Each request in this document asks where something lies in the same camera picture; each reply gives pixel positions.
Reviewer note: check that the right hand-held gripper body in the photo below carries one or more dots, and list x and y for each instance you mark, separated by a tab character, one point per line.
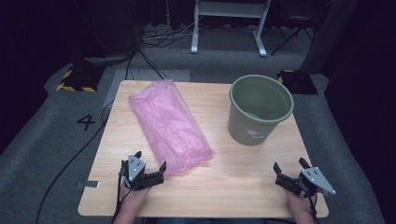
314	179

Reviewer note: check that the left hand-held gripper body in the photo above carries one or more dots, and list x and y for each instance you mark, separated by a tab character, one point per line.
135	169

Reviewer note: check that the pink plastic bag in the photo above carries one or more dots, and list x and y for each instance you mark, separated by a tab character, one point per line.
169	124

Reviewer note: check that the green plastic bucket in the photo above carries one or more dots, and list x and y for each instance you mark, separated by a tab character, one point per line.
249	130

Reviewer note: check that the person's left hand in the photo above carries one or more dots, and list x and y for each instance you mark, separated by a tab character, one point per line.
135	195

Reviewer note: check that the person's right hand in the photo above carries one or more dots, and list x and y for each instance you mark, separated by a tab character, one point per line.
295	199

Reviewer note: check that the grey tape strip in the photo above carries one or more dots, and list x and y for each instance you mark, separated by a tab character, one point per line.
88	184

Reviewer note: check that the black yellow striped base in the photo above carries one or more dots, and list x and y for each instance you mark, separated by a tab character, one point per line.
79	79
297	82

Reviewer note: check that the black tripod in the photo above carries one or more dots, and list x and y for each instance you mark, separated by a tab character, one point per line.
291	37

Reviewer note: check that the grey column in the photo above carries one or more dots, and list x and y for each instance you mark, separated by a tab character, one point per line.
327	37

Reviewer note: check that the white metal stand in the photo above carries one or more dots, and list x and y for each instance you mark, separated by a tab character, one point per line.
229	9

